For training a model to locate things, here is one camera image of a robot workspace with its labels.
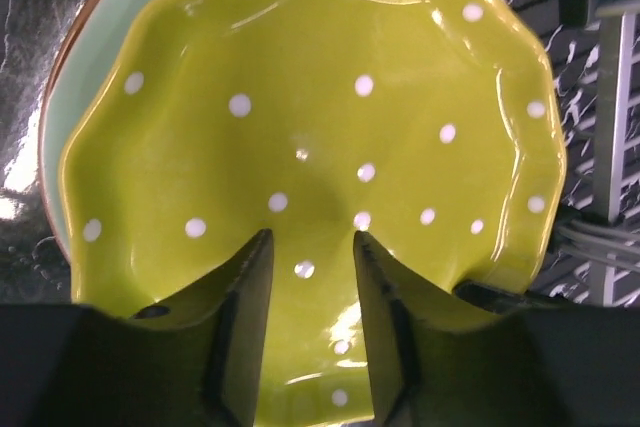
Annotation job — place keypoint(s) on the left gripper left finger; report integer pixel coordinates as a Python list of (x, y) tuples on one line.
[(191, 359)]

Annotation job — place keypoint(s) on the green dotted scalloped plate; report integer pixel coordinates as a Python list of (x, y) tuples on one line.
[(430, 124)]

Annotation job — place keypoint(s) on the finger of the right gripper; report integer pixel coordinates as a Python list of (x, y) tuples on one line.
[(493, 299)]

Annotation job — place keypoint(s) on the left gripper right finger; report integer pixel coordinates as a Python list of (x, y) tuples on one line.
[(436, 360)]

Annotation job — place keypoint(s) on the grey wire dish rack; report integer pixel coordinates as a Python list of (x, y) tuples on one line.
[(596, 235)]

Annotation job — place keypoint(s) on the mint plate flower print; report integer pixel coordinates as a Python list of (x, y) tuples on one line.
[(85, 58)]

